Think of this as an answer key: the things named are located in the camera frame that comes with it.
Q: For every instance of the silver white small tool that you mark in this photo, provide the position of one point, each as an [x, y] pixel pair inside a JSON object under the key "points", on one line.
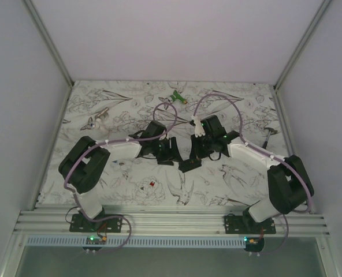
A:
{"points": [[96, 121]]}

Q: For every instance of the left frame post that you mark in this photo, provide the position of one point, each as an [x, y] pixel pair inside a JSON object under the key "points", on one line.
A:
{"points": [[43, 31]]}

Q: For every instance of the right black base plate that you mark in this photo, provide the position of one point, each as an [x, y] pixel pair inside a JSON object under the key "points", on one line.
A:
{"points": [[234, 224]]}

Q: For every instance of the small hammer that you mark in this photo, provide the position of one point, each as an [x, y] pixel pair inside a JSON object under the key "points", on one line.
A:
{"points": [[270, 132]]}

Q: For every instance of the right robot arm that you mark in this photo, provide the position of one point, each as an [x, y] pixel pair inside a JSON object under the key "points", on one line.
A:
{"points": [[287, 180]]}

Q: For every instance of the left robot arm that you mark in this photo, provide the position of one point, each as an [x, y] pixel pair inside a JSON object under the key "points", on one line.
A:
{"points": [[84, 164]]}

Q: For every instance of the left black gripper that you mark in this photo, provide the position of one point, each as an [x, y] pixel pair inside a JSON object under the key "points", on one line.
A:
{"points": [[171, 154]]}

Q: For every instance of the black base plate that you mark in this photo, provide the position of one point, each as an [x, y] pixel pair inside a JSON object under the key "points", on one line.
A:
{"points": [[79, 224], [234, 224]]}

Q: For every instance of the white slotted cable duct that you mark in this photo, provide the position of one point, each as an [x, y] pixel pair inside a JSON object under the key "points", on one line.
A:
{"points": [[140, 241]]}

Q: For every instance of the controller board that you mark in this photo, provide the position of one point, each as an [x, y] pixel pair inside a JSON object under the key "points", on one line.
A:
{"points": [[254, 245], [94, 244]]}

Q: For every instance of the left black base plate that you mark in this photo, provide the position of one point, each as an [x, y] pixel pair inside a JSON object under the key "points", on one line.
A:
{"points": [[79, 224]]}

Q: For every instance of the right controller board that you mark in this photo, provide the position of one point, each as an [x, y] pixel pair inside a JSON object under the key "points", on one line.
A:
{"points": [[254, 245]]}

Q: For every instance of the aluminium rail frame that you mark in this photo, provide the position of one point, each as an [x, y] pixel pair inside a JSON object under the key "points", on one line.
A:
{"points": [[163, 220]]}

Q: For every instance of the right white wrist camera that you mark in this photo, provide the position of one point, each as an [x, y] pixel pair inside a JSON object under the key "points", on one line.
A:
{"points": [[198, 127]]}

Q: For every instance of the frame post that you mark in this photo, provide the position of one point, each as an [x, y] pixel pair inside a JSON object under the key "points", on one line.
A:
{"points": [[43, 31], [310, 30]]}

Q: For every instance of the right frame post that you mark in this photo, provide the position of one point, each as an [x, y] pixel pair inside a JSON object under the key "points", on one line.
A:
{"points": [[310, 30]]}

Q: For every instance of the green toy tool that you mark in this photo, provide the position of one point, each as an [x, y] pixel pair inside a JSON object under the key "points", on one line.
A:
{"points": [[174, 97]]}

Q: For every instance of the left controller board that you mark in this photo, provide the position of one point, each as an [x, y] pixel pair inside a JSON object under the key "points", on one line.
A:
{"points": [[94, 244]]}

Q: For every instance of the floral patterned mat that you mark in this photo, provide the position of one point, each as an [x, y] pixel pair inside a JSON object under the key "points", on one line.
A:
{"points": [[132, 105]]}

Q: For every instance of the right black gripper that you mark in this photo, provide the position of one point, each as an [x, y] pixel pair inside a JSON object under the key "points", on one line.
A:
{"points": [[195, 150]]}

